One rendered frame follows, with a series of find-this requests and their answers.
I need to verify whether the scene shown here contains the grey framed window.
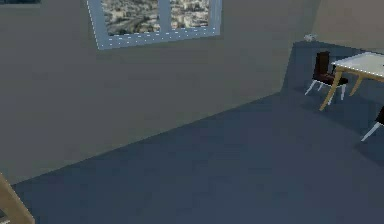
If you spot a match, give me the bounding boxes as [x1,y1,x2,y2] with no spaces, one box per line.
[86,0,223,51]

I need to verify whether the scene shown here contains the dark red chair white legs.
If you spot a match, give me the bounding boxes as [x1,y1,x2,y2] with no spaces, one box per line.
[304,50,349,106]
[360,105,384,143]

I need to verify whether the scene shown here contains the white top wooden table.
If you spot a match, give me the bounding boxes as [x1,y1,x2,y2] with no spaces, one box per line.
[318,51,384,112]

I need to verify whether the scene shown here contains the light wooden furniture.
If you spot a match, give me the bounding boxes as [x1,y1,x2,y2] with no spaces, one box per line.
[0,172,36,224]

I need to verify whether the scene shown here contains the dark framed picture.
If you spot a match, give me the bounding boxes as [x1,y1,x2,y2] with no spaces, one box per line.
[0,0,42,5]

